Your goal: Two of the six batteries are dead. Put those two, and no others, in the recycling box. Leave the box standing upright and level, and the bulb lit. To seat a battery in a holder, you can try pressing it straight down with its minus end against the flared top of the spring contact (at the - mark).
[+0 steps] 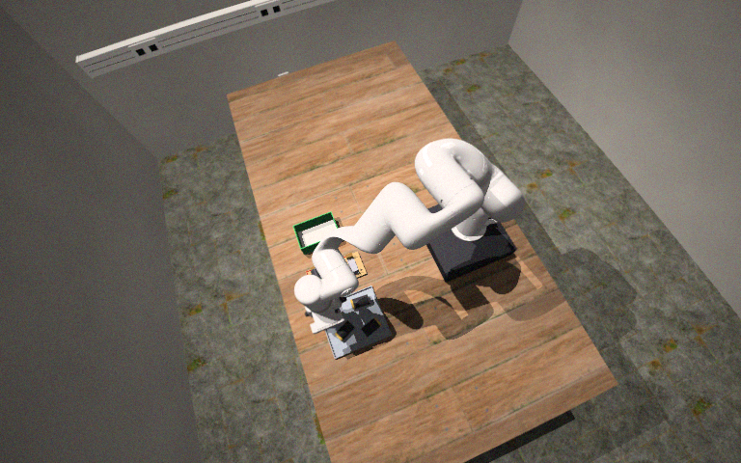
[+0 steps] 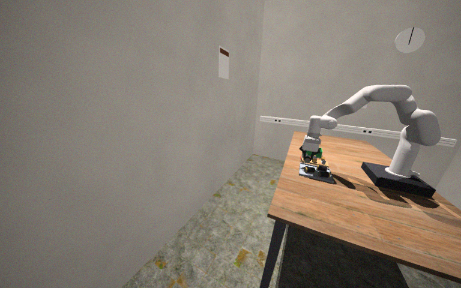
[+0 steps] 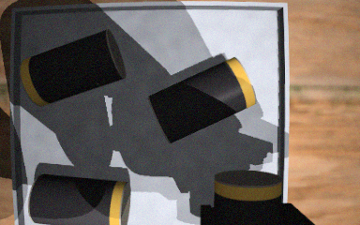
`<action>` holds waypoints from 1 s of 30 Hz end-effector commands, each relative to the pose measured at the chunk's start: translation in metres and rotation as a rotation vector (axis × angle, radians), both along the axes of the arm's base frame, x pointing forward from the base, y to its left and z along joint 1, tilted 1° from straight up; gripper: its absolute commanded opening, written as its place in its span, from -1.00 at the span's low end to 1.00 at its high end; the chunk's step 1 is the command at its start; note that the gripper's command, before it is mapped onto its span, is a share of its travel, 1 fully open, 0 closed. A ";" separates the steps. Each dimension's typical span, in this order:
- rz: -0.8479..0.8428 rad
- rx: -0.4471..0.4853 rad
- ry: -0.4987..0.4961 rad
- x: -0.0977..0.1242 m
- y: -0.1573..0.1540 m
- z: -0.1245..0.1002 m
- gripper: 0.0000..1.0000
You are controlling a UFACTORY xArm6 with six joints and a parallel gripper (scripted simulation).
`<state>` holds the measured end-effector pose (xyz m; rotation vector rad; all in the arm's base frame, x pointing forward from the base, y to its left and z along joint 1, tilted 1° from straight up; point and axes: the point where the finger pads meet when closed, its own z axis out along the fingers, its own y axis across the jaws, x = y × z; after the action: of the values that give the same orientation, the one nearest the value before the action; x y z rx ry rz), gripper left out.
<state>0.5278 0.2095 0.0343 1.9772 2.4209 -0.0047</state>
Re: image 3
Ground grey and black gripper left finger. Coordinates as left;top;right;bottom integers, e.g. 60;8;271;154
201;204;220;225

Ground white shallow tray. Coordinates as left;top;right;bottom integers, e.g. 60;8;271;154
9;1;290;225

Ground black battery with gold end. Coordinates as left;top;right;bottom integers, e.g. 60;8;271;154
148;57;257;143
28;173;131;225
214;170;282;225
19;29;126;107

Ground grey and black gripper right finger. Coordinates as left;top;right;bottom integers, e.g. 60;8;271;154
280;203;315;225

